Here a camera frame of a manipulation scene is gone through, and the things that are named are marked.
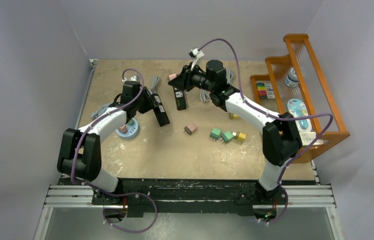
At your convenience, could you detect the pink plug adapter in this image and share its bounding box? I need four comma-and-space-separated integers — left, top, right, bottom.
184, 123, 197, 135
167, 73, 179, 81

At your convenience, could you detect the green plug adapter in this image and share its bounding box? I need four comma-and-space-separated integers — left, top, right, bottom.
220, 131, 234, 143

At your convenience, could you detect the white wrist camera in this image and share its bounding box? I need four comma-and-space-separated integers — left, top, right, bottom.
122, 75, 139, 82
188, 48, 205, 71

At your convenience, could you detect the grey bundled power cable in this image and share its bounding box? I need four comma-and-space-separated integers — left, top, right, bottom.
149, 75, 160, 95

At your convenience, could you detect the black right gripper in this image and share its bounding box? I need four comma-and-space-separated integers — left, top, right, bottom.
170, 62, 215, 93

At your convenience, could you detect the pink plug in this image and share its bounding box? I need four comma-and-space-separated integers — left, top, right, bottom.
117, 124, 128, 134

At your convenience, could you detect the black aluminium robot base frame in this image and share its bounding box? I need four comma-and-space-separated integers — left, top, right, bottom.
44, 178, 336, 220

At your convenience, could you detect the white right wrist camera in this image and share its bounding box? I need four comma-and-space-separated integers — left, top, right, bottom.
188, 48, 205, 71

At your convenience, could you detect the yellow plug adapter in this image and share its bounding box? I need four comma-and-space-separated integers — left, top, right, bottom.
228, 113, 240, 120

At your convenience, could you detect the black strip with green USB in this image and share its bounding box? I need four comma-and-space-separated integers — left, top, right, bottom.
173, 87, 187, 111

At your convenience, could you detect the orange wooden rack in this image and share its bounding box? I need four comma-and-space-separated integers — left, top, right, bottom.
249, 33, 350, 164

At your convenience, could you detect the yellow plug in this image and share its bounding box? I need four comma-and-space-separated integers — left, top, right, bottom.
233, 131, 247, 142

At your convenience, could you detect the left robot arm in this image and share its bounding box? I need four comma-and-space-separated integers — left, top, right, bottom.
57, 80, 159, 205

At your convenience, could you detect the black strip with pink plugs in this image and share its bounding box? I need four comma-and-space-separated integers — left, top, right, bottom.
152, 93, 170, 127

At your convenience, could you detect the green plug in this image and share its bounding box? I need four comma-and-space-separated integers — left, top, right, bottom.
127, 118, 135, 126
209, 127, 222, 141

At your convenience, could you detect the blue packaged item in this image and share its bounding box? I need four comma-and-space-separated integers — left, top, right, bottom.
287, 98, 312, 133

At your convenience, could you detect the colourful box on rack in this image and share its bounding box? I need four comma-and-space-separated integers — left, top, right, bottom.
256, 81, 276, 100

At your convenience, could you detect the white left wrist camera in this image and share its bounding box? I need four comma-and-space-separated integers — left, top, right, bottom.
122, 75, 139, 82

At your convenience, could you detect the aluminium table edge rail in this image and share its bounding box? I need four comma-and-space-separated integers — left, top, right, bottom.
61, 58, 99, 178

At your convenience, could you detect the white box on rack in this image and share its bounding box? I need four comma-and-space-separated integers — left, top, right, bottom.
299, 131, 324, 146

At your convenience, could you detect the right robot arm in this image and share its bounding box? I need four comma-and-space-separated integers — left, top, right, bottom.
168, 60, 303, 204

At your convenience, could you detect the light blue round socket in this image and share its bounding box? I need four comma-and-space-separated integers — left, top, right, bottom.
115, 117, 140, 140

